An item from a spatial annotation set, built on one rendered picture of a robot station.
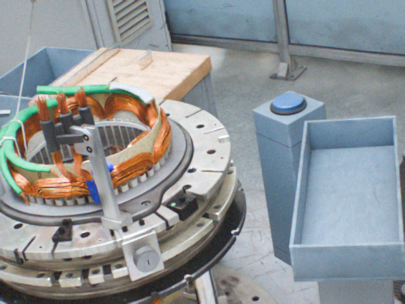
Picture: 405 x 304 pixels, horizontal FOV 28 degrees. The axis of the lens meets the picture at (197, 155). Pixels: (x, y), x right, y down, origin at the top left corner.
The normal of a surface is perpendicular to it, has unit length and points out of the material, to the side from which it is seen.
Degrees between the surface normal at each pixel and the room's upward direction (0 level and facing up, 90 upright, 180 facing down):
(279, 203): 90
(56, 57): 90
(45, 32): 90
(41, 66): 90
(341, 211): 0
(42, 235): 0
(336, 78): 0
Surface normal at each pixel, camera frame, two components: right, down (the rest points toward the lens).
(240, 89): -0.17, -0.85
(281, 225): -0.77, 0.43
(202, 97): 0.86, 0.12
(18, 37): -0.52, 0.51
